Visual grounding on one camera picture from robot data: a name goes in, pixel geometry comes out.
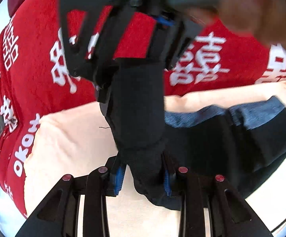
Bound red blanket with white characters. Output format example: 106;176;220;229
0;0;286;216

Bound dark navy pants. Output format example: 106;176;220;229
94;58;286;210

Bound person's right hand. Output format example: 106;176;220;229
184;0;286;50

